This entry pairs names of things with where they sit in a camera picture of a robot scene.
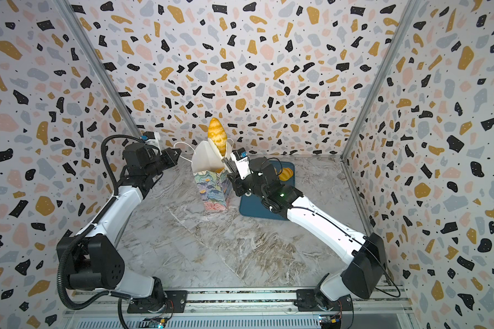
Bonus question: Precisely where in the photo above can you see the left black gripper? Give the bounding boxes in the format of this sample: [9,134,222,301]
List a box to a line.
[144,147,181,179]

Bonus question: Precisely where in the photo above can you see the white floral paper bag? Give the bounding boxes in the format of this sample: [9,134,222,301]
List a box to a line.
[174,139,233,211]

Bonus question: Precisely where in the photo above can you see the large striped croissant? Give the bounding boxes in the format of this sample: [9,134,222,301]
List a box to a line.
[207,118,227,156]

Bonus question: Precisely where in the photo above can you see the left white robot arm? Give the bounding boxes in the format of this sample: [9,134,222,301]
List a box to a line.
[56,142,181,313]

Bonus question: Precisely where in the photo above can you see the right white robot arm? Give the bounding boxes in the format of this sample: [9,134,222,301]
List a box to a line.
[222,149,387,310]

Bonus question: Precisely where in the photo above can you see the teal plastic tray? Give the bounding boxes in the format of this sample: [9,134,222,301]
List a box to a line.
[239,159,296,221]

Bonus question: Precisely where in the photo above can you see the shell shaped striped bun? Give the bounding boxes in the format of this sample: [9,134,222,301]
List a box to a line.
[278,167,294,182]

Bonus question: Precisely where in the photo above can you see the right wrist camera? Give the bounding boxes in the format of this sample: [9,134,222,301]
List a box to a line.
[231,148,251,180]

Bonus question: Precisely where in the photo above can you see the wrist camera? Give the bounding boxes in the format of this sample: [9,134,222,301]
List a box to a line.
[231,148,251,180]
[141,131,161,149]

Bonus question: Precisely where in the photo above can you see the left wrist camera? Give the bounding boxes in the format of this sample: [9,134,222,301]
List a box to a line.
[141,131,161,149]

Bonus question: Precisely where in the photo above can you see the black corrugated cable conduit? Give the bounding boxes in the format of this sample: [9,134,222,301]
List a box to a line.
[56,134,147,311]

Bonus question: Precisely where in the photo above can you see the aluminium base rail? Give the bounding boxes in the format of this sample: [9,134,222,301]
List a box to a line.
[63,287,419,328]

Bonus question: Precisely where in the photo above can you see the left aluminium corner post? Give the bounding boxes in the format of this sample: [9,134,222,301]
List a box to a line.
[54,1,141,137]

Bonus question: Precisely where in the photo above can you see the aluminium corner post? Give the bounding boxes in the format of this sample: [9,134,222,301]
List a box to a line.
[341,0,421,163]
[54,1,141,137]

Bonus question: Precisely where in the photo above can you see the right aluminium corner post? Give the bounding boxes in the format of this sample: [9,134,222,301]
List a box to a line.
[341,0,421,163]

